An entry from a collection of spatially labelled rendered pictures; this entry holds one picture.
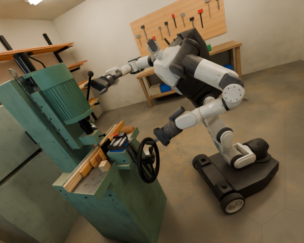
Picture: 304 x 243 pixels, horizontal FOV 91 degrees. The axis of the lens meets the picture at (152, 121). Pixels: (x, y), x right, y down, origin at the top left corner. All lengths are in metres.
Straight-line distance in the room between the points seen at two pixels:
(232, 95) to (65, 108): 0.82
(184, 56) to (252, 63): 3.71
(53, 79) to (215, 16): 3.61
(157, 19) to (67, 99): 3.39
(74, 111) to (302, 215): 1.74
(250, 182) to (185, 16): 3.41
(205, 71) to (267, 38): 3.73
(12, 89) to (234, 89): 1.09
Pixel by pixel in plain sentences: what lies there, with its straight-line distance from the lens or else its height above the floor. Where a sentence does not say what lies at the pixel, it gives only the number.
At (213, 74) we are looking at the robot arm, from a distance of 0.70.
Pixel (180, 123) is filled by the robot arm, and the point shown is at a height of 1.05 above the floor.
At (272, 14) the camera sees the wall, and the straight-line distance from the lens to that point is 4.38.
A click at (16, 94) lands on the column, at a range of 1.11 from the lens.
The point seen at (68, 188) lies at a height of 0.93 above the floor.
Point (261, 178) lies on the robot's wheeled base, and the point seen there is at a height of 0.17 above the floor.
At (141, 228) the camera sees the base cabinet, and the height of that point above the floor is 0.34.
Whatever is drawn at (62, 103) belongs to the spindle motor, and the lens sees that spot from 0.94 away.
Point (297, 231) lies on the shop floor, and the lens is 1.64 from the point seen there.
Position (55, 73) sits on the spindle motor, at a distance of 0.92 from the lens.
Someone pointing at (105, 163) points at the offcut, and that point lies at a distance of 0.93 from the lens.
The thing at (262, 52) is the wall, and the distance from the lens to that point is 4.42.
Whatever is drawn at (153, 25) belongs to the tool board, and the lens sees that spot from 4.05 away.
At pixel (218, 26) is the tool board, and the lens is 4.06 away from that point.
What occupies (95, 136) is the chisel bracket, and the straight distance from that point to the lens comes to 1.02.
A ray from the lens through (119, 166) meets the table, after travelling 0.97.
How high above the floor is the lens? 1.44
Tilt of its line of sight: 27 degrees down
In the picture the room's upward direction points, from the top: 22 degrees counter-clockwise
